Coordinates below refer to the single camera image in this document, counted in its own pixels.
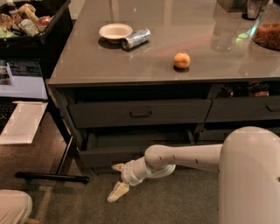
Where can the white paper sheet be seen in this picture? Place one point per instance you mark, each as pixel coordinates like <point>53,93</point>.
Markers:
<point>23,123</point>

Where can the white robot base corner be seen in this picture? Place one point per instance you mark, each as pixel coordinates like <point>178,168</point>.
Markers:
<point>15,206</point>

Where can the snack bags in drawer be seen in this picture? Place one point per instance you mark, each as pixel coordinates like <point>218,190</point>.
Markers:
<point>252,89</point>

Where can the dark appliance at top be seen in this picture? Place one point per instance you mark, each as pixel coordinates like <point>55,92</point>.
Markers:
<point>249,9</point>

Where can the silver blue drink can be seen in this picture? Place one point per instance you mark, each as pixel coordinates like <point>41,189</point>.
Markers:
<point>136,39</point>

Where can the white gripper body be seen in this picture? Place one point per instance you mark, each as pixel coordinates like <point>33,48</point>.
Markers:
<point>127,174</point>

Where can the grey drawer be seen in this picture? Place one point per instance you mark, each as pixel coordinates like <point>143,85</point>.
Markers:
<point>96,114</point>
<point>243,109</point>
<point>109,146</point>
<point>216,132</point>

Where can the orange fruit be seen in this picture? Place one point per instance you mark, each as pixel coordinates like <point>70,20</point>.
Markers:
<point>182,60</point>

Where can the white labelled box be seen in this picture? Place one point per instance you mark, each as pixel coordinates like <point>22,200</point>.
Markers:
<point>22,79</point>

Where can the black cart frame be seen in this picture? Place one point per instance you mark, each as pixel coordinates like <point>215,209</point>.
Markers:
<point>60,163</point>

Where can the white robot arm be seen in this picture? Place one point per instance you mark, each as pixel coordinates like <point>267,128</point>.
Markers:
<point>248,167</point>

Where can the black bin of snacks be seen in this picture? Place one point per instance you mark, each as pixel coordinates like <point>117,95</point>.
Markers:
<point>41,29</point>

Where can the glass jar of snacks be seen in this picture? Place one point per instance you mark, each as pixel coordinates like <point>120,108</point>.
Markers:
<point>267,33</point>

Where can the clear empty glass container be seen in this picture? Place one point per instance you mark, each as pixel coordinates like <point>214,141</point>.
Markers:
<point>224,30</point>

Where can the white paper bowl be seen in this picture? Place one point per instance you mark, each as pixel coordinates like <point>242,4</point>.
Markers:
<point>115,33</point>

